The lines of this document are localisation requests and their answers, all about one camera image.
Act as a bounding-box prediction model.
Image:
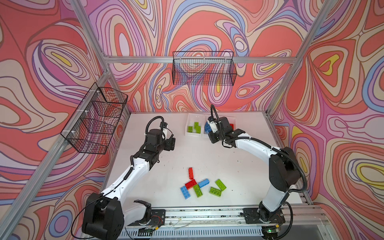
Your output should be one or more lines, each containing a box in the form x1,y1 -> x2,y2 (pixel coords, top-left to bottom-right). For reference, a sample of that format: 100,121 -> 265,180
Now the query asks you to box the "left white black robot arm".
81,116 -> 176,240

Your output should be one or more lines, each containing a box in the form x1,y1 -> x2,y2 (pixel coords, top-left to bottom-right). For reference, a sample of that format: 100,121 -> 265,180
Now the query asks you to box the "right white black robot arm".
207,116 -> 308,223

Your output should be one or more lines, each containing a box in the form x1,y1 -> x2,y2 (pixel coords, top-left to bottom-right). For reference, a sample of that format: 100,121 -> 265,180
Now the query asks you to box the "middle white plastic bin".
203,115 -> 220,138

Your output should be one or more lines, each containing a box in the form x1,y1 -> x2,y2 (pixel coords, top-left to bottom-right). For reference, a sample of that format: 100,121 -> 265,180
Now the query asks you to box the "white plastic bin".
219,117 -> 239,141
185,113 -> 204,137
203,115 -> 220,138

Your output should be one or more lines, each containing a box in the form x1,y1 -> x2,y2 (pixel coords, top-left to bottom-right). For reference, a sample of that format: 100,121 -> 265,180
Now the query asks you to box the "right white plastic bin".
219,117 -> 239,141

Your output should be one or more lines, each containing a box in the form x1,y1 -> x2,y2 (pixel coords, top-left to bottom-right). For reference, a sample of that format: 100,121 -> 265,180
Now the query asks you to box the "left white plastic bin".
185,113 -> 204,137

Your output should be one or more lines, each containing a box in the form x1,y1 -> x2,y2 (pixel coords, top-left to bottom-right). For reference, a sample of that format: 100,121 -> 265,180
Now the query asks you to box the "green lego right diagonal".
215,179 -> 227,191

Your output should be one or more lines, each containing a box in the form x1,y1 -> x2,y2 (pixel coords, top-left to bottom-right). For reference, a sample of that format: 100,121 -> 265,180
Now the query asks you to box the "back black wire basket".
172,51 -> 238,86

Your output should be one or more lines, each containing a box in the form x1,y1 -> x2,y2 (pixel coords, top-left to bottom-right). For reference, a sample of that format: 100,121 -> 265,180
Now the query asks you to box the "black wire basket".
172,51 -> 238,86
61,84 -> 128,155

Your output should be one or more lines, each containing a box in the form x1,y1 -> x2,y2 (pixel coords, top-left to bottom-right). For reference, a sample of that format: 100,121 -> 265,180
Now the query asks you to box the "left black wire basket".
61,84 -> 128,155

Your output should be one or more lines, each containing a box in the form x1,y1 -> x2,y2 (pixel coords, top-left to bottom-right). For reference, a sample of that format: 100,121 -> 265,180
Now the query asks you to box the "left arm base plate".
128,209 -> 166,227

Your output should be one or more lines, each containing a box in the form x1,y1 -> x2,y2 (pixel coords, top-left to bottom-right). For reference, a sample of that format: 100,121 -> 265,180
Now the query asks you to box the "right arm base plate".
240,208 -> 286,225

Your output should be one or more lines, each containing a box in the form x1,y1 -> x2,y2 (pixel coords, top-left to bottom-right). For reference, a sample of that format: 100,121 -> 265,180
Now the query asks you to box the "white vented cable duct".
116,226 -> 264,240

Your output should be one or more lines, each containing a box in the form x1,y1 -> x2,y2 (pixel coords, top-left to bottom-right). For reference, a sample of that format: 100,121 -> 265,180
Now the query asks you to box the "aluminium front rail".
82,205 -> 331,229

